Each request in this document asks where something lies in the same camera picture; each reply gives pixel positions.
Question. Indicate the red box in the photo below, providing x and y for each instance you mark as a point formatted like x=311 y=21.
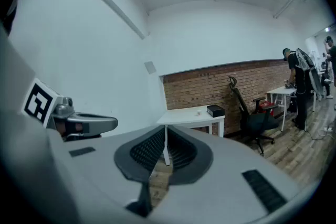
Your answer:
x=266 y=105

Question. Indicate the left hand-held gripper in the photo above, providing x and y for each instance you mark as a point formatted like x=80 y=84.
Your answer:
x=36 y=102

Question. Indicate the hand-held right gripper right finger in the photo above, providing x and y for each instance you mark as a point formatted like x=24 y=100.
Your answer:
x=223 y=178

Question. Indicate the white wall conduit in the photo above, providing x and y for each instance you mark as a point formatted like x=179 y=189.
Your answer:
x=110 y=4

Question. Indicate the black box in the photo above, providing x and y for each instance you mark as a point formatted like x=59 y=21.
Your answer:
x=215 y=110

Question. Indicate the black office chair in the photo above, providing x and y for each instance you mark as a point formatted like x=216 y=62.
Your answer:
x=252 y=120

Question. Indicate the person's left hand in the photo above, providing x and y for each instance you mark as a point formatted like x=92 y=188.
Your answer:
x=78 y=127

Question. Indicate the white power strip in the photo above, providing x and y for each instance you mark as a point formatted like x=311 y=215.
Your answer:
x=328 y=129

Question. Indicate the white table with ladder legs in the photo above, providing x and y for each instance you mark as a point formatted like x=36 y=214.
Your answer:
x=281 y=90

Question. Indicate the white square wall panel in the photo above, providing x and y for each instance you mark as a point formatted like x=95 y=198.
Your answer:
x=150 y=67

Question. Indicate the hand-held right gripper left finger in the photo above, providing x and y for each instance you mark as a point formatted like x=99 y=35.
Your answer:
x=99 y=165

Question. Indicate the small white round object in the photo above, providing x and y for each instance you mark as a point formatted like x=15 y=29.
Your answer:
x=198 y=112

